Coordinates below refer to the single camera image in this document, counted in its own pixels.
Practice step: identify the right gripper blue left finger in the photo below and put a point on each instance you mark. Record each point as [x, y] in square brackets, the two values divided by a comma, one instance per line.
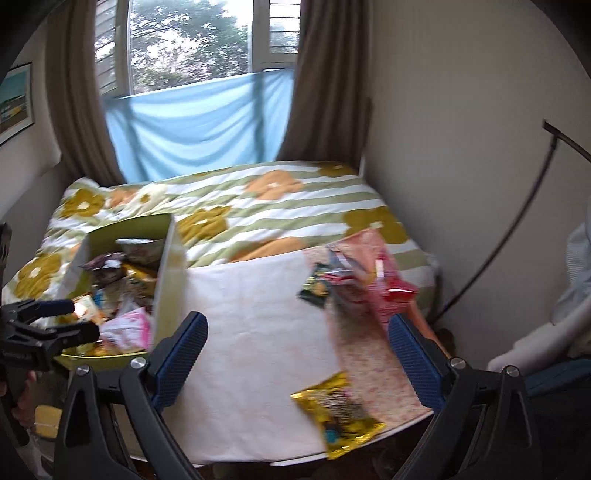
[90, 444]

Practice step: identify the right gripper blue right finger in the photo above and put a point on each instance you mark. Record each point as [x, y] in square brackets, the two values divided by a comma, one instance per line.
[483, 426]

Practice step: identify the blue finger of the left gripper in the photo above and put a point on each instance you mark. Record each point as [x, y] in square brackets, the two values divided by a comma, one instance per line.
[76, 334]
[54, 308]

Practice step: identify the white red blue snack bag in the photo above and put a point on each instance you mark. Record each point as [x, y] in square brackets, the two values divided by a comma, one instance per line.
[348, 282]

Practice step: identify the dark green cracker packet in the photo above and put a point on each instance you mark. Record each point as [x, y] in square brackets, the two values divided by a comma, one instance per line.
[314, 290]

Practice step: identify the yellow cake snack bag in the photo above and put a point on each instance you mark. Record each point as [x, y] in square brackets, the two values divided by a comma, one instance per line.
[140, 284]

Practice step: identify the grey white snack bag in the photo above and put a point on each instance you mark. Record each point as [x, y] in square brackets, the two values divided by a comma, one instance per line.
[141, 251]

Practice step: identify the person's left hand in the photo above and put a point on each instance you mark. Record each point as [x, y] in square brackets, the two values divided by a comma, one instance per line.
[24, 411]

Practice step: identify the dark purple snack bag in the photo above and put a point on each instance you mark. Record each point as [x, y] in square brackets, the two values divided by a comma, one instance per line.
[105, 269]

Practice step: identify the green yellow cardboard box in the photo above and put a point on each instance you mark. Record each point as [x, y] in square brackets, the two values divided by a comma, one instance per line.
[126, 329]

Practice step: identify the grey bed headboard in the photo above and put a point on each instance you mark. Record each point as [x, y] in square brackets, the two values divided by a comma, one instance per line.
[29, 216]

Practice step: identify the white garment on chair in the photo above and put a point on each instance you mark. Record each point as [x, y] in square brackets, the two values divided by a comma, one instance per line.
[569, 320]

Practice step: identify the gold yellow snack bag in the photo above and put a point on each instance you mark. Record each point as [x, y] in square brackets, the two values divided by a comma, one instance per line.
[339, 414]

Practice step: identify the pink red snack bag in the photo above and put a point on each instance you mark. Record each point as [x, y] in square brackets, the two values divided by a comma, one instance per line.
[389, 293]

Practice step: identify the pink floral table cloth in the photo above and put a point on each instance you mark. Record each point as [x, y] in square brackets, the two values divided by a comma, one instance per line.
[264, 344]

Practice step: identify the floral striped quilt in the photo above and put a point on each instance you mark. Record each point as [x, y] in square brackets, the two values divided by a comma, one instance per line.
[226, 215]

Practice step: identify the left brown curtain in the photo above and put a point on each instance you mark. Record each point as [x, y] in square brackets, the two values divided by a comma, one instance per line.
[74, 102]

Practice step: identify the brown curtain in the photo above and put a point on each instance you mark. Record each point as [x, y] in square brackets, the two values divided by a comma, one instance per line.
[74, 102]
[330, 110]

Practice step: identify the framed harbour picture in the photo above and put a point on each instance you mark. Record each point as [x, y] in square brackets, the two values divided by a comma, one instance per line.
[17, 112]

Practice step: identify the light blue hanging cloth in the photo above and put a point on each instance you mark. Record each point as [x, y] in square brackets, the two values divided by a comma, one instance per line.
[227, 122]

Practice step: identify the right brown curtain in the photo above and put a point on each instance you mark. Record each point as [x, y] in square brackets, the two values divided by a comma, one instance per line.
[330, 110]

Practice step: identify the window with white frame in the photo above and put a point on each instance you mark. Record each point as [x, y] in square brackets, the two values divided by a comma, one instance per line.
[146, 46]

